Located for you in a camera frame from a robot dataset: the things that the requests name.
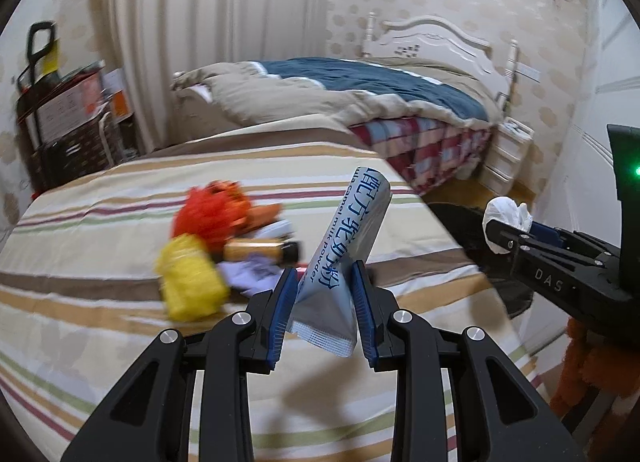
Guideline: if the plaid bed sheet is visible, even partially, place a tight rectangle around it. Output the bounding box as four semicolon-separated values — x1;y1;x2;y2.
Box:
350;114;494;195

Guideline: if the white purple printed paper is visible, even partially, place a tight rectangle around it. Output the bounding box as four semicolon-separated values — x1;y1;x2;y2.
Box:
217;254;282;300

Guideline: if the orange snack bag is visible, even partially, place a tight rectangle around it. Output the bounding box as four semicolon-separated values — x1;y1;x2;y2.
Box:
172;181;252;254

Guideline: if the orange white box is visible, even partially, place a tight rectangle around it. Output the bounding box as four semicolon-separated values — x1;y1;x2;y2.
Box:
102;69;134;119

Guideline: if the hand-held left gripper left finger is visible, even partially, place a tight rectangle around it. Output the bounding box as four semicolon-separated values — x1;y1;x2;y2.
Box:
60;267;301;462

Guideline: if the white curtain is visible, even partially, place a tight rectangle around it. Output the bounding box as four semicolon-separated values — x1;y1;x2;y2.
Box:
102;0;332;153

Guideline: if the small white packet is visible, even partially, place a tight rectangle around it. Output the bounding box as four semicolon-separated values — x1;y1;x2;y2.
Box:
250;221;294;244

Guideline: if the cardboard box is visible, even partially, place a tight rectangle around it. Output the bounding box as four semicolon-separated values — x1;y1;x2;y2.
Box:
37;67;109;144

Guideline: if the beige blanket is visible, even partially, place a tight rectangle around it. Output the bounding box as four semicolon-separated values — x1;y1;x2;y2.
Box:
170;60;503;129

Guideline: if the black hand trolley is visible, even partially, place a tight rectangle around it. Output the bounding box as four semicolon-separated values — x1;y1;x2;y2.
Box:
15;22;63;193

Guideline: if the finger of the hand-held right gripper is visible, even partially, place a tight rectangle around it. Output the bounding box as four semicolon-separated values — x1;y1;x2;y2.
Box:
485;217;551;264
529;222;621;264

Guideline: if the white drawer nightstand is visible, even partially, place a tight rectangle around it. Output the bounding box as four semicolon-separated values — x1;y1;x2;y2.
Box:
481;117;536;195

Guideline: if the white tissue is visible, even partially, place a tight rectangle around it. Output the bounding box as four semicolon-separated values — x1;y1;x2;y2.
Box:
482;196;531;255

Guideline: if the small orange packet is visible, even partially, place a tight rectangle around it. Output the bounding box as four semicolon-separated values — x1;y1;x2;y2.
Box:
245;204;284;233

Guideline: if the silver milk powder sachet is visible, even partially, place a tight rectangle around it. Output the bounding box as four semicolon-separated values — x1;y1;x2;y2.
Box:
285;167;392;358

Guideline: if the white bed headboard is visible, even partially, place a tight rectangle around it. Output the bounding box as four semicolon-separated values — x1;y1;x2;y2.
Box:
362;12;519;108

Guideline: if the brown glass bottle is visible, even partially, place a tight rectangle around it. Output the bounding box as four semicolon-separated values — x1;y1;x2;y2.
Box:
222;238;302;264

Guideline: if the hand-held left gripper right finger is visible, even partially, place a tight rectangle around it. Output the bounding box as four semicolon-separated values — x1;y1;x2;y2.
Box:
350;260;586;462

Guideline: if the blue duvet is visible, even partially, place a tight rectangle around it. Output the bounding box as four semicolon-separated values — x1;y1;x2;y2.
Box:
260;58;489;121

